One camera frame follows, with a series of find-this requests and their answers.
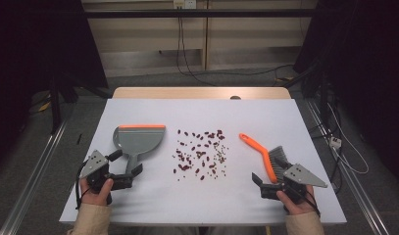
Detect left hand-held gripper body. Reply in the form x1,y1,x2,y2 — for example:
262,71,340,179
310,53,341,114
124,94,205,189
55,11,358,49
78,149,135,206

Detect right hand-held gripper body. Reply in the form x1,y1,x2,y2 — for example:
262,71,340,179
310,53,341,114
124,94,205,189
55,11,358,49
259,163,328,206

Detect orange brush with grey bristles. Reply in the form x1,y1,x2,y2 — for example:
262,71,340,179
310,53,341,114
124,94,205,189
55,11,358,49
238,132,293,185

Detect grey dustpan with orange lip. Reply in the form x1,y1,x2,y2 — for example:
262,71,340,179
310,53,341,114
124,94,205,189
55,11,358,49
112,124,167,175

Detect red kidney beans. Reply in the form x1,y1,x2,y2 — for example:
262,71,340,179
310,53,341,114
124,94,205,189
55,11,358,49
172,129,227,182

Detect person's right hand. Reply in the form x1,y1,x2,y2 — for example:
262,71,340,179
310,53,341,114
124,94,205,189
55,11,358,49
275,184,320,216

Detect person's left hand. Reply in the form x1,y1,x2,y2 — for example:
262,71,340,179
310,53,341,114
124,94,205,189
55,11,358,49
78,177,115,208

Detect black metal stand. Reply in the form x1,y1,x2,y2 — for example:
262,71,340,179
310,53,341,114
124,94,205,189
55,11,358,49
48,70,114,135
283,60,332,125

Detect light wooden table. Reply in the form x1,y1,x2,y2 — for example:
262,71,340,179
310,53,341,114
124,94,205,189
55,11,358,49
112,86,292,100

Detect dark curtain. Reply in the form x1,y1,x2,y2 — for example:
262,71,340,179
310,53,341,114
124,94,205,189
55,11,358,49
0,0,109,177
293,0,399,189

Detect black horizontal bar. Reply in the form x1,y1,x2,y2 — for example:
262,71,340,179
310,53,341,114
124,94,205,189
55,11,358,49
83,9,319,20

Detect right hand-held gripper black cable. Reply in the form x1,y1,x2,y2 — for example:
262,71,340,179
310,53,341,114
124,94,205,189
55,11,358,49
293,185,322,218

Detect hand-held gripper black cable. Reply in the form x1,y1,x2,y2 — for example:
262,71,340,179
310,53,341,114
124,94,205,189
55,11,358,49
293,185,322,218
75,159,91,211

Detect left hand-held gripper black cable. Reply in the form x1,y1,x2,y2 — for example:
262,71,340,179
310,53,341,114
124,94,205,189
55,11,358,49
75,159,91,211

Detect aluminium rail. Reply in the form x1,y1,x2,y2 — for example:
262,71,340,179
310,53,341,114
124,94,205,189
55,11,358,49
305,99,391,235
0,120,69,235

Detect white cable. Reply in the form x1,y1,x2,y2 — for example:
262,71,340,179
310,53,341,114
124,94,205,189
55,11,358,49
326,102,371,175

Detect black hanging cable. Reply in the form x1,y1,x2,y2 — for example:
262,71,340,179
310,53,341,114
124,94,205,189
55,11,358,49
175,7,218,87

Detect white wall socket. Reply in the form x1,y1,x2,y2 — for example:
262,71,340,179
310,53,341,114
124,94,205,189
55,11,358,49
173,0,197,10

